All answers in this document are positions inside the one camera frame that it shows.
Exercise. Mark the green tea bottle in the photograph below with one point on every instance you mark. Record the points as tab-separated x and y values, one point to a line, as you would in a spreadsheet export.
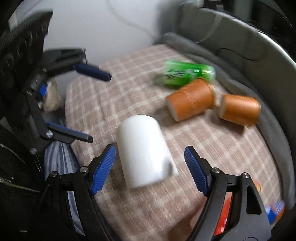
181	73

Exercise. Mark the orange paper cup far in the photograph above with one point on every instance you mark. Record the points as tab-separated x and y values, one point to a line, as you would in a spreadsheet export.
239	109

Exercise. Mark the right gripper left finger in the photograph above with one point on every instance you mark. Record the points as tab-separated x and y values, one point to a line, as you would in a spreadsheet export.
69	205

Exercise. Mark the red drink bottle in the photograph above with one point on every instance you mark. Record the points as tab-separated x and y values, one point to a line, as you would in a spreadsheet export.
224	213

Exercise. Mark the orange paper cup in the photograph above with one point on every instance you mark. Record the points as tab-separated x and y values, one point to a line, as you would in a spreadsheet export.
191	100
239	109

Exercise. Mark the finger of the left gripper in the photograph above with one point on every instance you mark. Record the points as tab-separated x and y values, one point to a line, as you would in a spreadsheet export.
61	61
67	134

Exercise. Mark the blue orange drink bottle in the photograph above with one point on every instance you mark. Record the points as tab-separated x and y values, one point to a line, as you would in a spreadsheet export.
274	212

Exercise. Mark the grey sofa backrest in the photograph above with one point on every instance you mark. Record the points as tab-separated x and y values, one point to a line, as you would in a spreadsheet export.
262	61

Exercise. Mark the white plush toy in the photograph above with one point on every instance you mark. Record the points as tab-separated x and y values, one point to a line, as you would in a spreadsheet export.
51	98

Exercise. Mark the checkered beige cloth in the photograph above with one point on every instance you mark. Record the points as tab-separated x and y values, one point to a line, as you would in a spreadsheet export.
161	211

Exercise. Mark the orange paper cup near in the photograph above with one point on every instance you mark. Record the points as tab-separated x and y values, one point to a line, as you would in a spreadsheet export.
191	100

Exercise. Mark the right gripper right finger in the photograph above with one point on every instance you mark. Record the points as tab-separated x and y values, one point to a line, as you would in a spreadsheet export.
247	218

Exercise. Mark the white plastic cup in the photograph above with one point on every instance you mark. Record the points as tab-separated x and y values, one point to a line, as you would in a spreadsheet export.
144	154

